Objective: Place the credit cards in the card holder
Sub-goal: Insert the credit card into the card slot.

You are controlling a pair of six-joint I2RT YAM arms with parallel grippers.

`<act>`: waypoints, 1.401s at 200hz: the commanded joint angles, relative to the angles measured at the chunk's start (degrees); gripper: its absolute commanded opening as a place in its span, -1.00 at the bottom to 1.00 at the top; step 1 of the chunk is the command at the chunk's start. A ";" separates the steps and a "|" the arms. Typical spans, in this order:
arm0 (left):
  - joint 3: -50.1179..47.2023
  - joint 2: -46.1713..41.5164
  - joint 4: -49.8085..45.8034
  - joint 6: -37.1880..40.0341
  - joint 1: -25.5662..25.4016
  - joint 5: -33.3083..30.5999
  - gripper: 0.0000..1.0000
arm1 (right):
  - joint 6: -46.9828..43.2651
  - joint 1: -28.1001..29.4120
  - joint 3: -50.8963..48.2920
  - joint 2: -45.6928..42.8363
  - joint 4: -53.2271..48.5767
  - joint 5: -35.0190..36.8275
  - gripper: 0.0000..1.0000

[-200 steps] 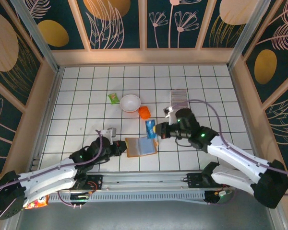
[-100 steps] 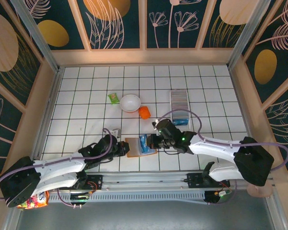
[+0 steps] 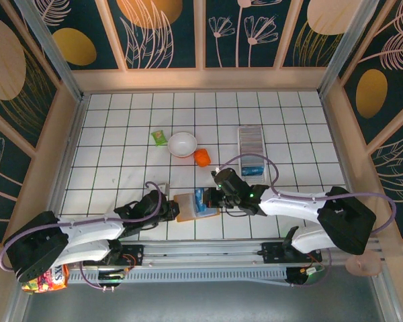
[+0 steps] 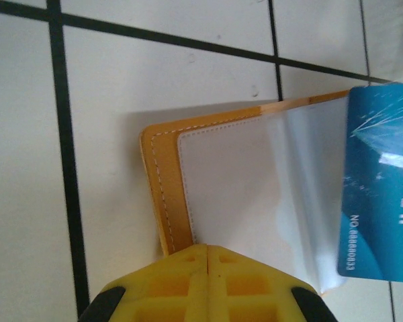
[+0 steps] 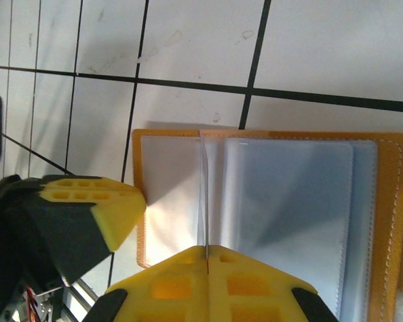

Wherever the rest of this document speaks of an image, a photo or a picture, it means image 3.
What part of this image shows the orange leather card holder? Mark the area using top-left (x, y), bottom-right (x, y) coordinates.
top-left (173, 192), bottom-right (222, 223)

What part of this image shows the white plastic card tray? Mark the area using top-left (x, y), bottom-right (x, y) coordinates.
top-left (237, 124), bottom-right (267, 189)

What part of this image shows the row of standing cards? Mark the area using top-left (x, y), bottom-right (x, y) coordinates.
top-left (240, 129), bottom-right (265, 168)

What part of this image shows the orange cup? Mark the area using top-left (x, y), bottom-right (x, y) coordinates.
top-left (193, 148), bottom-right (211, 168)

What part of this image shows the white bowl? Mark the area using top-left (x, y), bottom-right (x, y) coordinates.
top-left (167, 131), bottom-right (198, 159)

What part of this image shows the green snack packet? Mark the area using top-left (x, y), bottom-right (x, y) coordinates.
top-left (150, 129), bottom-right (169, 148)

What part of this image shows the black controller board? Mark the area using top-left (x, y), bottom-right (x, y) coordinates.
top-left (286, 264), bottom-right (326, 286)
top-left (96, 270), bottom-right (127, 290)

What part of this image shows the colourful candy bag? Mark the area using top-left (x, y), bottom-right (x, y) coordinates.
top-left (21, 264), bottom-right (71, 296)

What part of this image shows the pink suction cup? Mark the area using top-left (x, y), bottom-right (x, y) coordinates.
top-left (345, 251), bottom-right (384, 278)

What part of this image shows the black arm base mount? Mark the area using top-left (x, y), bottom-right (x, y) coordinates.
top-left (100, 244), bottom-right (146, 268)
top-left (261, 239), bottom-right (324, 266)

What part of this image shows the aluminium mounting rail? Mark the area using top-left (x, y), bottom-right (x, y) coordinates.
top-left (66, 237), bottom-right (384, 270)

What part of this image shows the grey slotted cable duct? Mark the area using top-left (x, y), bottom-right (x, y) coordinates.
top-left (66, 267), bottom-right (290, 286)

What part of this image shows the aluminium corner post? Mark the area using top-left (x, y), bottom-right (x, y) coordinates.
top-left (317, 0), bottom-right (381, 99)
top-left (13, 0), bottom-right (87, 102)

